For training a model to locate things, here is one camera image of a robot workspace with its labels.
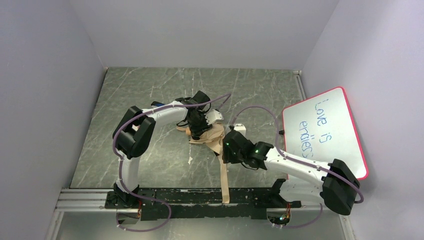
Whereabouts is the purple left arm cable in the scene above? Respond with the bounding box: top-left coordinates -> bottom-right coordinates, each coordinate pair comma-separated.
111,93 -> 232,233

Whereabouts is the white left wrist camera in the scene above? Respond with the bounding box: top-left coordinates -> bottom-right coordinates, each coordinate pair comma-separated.
205,109 -> 224,125

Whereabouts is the pink-framed whiteboard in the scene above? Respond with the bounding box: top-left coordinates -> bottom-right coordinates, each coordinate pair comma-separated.
281,86 -> 369,180

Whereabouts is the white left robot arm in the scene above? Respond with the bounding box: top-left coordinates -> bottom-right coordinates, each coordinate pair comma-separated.
112,91 -> 212,208

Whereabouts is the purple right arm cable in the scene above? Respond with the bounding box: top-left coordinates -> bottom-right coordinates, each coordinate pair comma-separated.
228,105 -> 365,230

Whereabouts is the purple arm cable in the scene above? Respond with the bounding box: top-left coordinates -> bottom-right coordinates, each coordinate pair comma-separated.
111,93 -> 232,233
228,105 -> 365,230

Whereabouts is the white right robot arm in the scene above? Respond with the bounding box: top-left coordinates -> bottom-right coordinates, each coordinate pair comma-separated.
222,130 -> 364,216

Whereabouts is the aluminium frame rail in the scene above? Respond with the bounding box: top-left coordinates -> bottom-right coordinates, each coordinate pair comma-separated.
56,187 -> 327,214

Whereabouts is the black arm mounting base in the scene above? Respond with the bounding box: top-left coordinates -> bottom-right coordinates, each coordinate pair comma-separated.
104,187 -> 302,221

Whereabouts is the blue stapler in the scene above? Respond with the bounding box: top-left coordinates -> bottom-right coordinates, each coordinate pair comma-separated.
151,101 -> 165,107

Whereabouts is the beige folding umbrella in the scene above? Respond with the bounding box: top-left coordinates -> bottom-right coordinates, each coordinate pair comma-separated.
188,123 -> 230,204

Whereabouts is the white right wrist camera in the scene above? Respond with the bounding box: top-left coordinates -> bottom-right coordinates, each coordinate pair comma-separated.
229,123 -> 247,136

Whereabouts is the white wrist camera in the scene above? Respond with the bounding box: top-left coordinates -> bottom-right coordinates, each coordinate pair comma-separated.
229,123 -> 247,136
205,109 -> 224,125

